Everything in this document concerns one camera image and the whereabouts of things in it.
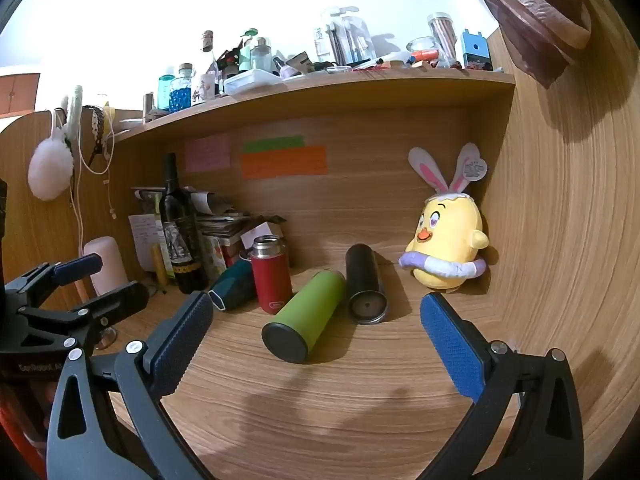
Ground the brown wall cabinet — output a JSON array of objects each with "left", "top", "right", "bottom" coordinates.
[{"left": 0, "top": 72, "right": 41, "bottom": 116}]

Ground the stack of books and papers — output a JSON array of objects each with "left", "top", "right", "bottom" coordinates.
[{"left": 131, "top": 186, "right": 287, "bottom": 281}]

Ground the black thermos cup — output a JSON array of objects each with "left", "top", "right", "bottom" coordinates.
[{"left": 345, "top": 243, "right": 390, "bottom": 325}]

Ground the white plastic tray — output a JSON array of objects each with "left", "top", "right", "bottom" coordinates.
[{"left": 222, "top": 69, "right": 283, "bottom": 96}]

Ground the pink sticky note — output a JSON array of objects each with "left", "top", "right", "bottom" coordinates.
[{"left": 185, "top": 134, "right": 232, "bottom": 173}]

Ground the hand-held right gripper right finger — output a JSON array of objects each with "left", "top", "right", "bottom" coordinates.
[{"left": 415, "top": 292, "right": 586, "bottom": 480}]

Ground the clear labelled bottle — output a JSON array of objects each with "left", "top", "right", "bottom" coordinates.
[{"left": 201, "top": 30, "right": 221, "bottom": 96}]

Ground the pale pink cylinder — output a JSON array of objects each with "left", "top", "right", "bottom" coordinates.
[{"left": 82, "top": 236, "right": 129, "bottom": 297}]

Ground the white printed mug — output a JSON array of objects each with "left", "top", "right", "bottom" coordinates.
[{"left": 192, "top": 74, "right": 217, "bottom": 106}]

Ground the clear plastic packaging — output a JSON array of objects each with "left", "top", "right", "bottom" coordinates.
[{"left": 314, "top": 6, "right": 377, "bottom": 66}]

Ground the orange sticky note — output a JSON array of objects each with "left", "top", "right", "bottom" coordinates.
[{"left": 241, "top": 145, "right": 328, "bottom": 180}]

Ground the white handwritten note sheet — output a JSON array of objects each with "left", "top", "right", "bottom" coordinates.
[{"left": 128, "top": 214, "right": 166, "bottom": 273}]

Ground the clear glass bowl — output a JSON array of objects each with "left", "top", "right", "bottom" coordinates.
[{"left": 406, "top": 36, "right": 441, "bottom": 66}]

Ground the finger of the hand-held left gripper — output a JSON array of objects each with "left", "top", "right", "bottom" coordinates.
[
  {"left": 6, "top": 254, "right": 103, "bottom": 308},
  {"left": 17, "top": 281, "right": 150, "bottom": 351}
]

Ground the green thermos cup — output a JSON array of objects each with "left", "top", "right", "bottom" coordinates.
[{"left": 261, "top": 269, "right": 347, "bottom": 365}]

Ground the white fluffy pompom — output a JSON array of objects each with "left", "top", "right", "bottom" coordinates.
[{"left": 27, "top": 130, "right": 74, "bottom": 202}]

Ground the red thermos cup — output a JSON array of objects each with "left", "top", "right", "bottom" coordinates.
[{"left": 250, "top": 234, "right": 294, "bottom": 315}]

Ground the dark teal thermos cup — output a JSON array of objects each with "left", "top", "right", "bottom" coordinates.
[{"left": 207, "top": 258, "right": 257, "bottom": 312}]

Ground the brown plastic bag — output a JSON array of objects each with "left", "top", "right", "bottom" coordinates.
[{"left": 471, "top": 0, "right": 593, "bottom": 88}]

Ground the blue box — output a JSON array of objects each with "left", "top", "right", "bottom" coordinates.
[{"left": 461, "top": 29, "right": 495, "bottom": 71}]

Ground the teal glass bottle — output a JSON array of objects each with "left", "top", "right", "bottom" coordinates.
[{"left": 157, "top": 74, "right": 177, "bottom": 111}]

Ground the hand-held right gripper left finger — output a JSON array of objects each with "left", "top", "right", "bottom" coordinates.
[{"left": 46, "top": 290, "right": 216, "bottom": 480}]

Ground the yellow pen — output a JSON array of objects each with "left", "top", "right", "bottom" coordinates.
[{"left": 151, "top": 244, "right": 168, "bottom": 293}]

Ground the green capped glass bottle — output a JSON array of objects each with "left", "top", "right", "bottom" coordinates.
[{"left": 239, "top": 28, "right": 273, "bottom": 73}]

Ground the glass bottle with blue beads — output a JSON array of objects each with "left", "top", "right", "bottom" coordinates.
[{"left": 168, "top": 63, "right": 195, "bottom": 113}]

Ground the green sticky note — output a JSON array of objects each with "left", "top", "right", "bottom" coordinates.
[{"left": 243, "top": 136, "right": 305, "bottom": 153}]

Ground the white cable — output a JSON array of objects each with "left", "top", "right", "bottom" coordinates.
[{"left": 70, "top": 110, "right": 118, "bottom": 256}]

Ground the brown headband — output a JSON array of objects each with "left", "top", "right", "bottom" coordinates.
[{"left": 82, "top": 105, "right": 116, "bottom": 176}]

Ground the yellow chick plush toy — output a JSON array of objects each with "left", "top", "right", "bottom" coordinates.
[{"left": 398, "top": 142, "right": 490, "bottom": 293}]

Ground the dark wine bottle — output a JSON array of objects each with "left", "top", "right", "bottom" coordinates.
[{"left": 159, "top": 152, "right": 209, "bottom": 295}]

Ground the wooden shelf board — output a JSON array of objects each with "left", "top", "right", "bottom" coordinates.
[{"left": 112, "top": 66, "right": 517, "bottom": 148}]

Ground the glass jar with sticks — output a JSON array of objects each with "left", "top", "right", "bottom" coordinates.
[{"left": 427, "top": 12, "right": 460, "bottom": 67}]

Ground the white fluffy headband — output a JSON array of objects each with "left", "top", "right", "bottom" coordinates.
[{"left": 61, "top": 85, "right": 85, "bottom": 161}]

